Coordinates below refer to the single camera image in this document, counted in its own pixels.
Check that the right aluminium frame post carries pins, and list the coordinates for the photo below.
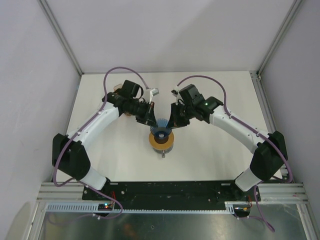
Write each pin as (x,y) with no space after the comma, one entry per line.
(280,34)

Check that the left aluminium frame post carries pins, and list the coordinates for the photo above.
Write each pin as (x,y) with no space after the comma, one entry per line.
(45,7)

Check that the glass coffee server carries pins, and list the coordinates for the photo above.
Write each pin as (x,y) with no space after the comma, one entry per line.
(164,152)

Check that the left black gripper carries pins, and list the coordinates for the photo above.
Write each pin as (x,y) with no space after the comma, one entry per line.
(151,120)

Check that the aluminium frame post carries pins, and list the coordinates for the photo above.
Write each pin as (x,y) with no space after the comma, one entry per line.
(45,7)
(280,34)

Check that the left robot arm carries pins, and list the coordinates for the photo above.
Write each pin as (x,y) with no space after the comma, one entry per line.
(69,152)

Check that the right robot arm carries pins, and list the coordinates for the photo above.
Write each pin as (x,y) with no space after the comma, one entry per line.
(268,149)

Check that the wooden ring dripper stand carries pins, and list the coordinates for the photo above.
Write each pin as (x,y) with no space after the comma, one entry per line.
(161,145)

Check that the orange coffee filter holder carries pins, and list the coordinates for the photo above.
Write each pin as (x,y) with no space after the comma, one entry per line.
(117,87)

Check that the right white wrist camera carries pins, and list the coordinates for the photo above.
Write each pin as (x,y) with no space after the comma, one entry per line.
(175,91)

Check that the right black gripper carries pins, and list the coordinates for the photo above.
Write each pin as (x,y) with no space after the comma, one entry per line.
(173,121)

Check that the blue ribbed dripper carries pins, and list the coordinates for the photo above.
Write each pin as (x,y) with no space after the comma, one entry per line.
(162,130)

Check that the right aluminium side rail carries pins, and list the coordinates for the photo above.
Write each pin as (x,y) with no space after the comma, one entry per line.
(305,213)

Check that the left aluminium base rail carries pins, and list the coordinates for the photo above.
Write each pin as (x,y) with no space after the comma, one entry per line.
(70,192)

